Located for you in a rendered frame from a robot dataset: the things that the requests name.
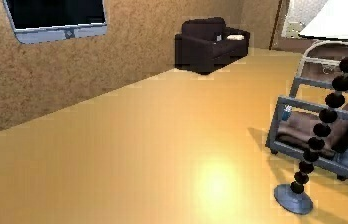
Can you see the black beaded floor lamp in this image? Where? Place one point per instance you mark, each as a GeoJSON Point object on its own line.
{"type": "Point", "coordinates": [328, 115]}

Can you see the grey framed television set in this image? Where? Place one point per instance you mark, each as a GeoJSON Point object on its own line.
{"type": "Point", "coordinates": [57, 15]}

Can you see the dark brown room door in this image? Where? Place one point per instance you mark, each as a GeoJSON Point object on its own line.
{"type": "Point", "coordinates": [277, 23]}

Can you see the small grey box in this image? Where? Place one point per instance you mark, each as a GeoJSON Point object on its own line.
{"type": "Point", "coordinates": [219, 37]}

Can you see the grey framed brown armchair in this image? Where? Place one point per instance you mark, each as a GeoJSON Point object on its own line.
{"type": "Point", "coordinates": [302, 131]}

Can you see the dark brown sofa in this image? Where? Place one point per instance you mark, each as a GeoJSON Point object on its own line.
{"type": "Point", "coordinates": [205, 46]}

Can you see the white curved frame chair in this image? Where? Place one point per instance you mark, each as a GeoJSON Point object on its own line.
{"type": "Point", "coordinates": [322, 63]}

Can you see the small blue white carton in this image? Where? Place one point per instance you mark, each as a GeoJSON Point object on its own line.
{"type": "Point", "coordinates": [286, 112]}

